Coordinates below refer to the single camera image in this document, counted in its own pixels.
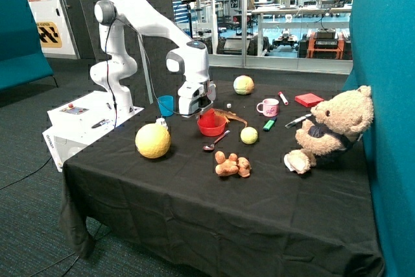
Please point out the teal partition wall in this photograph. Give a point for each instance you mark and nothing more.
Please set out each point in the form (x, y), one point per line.
(382, 42)

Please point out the metal spoon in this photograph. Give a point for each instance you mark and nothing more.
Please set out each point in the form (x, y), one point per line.
(211, 147)

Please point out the small white bottle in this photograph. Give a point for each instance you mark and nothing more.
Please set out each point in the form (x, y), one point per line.
(162, 122)

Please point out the orange toy lizard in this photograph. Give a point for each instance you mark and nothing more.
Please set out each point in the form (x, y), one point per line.
(229, 115)

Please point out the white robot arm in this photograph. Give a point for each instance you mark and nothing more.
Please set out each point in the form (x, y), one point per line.
(189, 58)

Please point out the large beige teddy bear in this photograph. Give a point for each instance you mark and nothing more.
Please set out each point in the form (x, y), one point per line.
(339, 123)

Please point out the large yellow ball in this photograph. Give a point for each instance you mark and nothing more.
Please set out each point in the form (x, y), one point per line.
(153, 141)

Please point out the pastel multicolour ball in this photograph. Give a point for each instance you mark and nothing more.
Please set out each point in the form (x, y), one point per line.
(243, 85)

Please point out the black pen on base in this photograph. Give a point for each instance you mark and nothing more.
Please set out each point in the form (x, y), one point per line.
(101, 123)

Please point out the dark grey partition panel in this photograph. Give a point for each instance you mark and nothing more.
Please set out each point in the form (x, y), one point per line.
(148, 52)

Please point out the small yellow-green ball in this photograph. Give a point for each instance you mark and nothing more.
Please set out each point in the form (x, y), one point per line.
(249, 135)

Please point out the black tablecloth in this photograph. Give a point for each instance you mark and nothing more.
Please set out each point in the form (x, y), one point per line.
(273, 223)

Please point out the teal sofa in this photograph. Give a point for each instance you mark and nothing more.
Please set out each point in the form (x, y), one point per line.
(22, 59)

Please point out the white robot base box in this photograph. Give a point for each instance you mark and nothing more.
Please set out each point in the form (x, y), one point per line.
(71, 124)

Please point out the red white marker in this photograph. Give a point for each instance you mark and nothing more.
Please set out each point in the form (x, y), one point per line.
(283, 98)

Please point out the red square box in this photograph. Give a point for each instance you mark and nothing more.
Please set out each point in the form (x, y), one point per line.
(308, 100)

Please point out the blue plastic cup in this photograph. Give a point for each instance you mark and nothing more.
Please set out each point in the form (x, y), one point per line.
(166, 105)

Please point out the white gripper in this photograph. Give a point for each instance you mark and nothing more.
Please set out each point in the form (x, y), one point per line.
(196, 98)

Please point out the small orange plush toy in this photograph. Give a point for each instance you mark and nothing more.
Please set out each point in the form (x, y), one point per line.
(232, 165)

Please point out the red plastic bowl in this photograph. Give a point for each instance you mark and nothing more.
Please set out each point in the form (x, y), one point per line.
(220, 123)

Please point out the green highlighter pen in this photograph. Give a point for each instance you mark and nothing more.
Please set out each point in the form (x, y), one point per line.
(269, 124)

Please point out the pink mug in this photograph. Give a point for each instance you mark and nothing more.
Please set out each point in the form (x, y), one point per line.
(268, 107)

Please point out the red plastic cup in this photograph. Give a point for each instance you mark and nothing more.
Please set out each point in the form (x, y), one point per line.
(207, 120)

